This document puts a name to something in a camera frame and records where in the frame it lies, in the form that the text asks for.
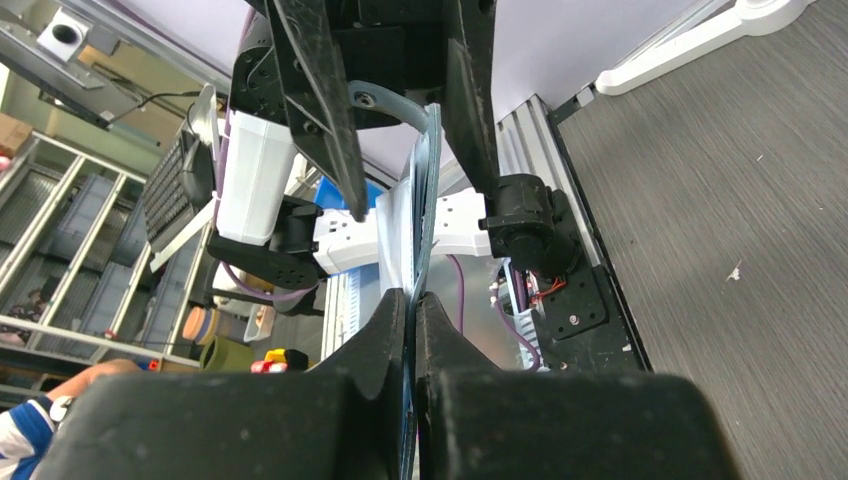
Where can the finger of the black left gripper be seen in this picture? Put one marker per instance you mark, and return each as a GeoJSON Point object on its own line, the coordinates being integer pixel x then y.
{"type": "Point", "coordinates": [467, 111]}
{"type": "Point", "coordinates": [314, 86]}

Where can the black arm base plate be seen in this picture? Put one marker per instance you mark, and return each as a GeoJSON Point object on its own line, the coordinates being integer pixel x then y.
{"type": "Point", "coordinates": [568, 313]}

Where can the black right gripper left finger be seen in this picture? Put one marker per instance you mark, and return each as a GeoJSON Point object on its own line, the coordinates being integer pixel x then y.
{"type": "Point", "coordinates": [339, 420]}

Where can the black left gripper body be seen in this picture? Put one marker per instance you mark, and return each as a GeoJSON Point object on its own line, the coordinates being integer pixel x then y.
{"type": "Point", "coordinates": [398, 45]}

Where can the person forearm blue sleeve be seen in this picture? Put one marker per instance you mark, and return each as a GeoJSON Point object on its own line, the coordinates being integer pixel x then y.
{"type": "Point", "coordinates": [28, 428]}

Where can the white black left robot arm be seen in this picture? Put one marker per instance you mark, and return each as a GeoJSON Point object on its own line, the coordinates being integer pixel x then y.
{"type": "Point", "coordinates": [365, 134]}

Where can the white metal clothes rack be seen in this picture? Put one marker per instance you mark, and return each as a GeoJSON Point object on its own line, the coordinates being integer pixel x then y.
{"type": "Point", "coordinates": [743, 19]}

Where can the blue leather card holder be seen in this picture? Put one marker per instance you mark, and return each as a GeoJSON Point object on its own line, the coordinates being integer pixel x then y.
{"type": "Point", "coordinates": [405, 229]}

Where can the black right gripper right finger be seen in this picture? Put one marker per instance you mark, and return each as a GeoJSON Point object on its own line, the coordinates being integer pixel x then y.
{"type": "Point", "coordinates": [481, 422]}

